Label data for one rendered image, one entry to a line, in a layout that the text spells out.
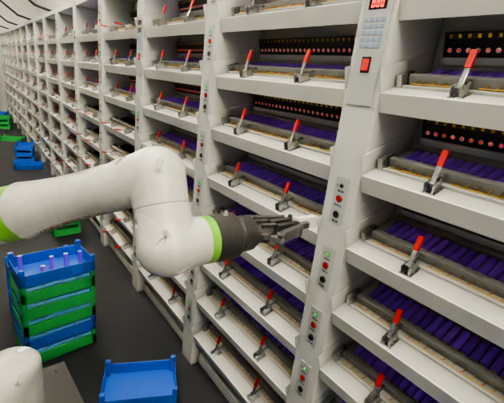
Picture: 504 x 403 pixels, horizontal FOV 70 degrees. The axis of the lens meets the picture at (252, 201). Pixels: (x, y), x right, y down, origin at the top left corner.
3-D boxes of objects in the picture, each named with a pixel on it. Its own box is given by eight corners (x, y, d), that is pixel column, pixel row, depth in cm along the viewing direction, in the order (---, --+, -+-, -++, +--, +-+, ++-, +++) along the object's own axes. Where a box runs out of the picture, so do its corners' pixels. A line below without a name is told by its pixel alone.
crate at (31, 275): (20, 289, 145) (18, 272, 143) (8, 269, 159) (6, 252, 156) (95, 270, 166) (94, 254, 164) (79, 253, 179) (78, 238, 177)
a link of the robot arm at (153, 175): (50, 237, 78) (2, 240, 67) (44, 186, 79) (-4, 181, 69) (201, 202, 69) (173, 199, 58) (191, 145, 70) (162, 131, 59)
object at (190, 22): (208, 33, 135) (200, -9, 128) (146, 37, 179) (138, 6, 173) (250, 25, 144) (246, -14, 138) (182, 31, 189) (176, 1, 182)
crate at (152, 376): (98, 412, 142) (98, 397, 139) (106, 373, 160) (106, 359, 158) (176, 404, 149) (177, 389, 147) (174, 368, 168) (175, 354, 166)
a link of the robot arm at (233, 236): (224, 221, 64) (199, 205, 71) (218, 278, 68) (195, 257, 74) (251, 217, 68) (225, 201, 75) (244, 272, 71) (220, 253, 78)
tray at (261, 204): (318, 247, 100) (317, 218, 96) (208, 186, 145) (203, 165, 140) (364, 218, 110) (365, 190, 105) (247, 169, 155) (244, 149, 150)
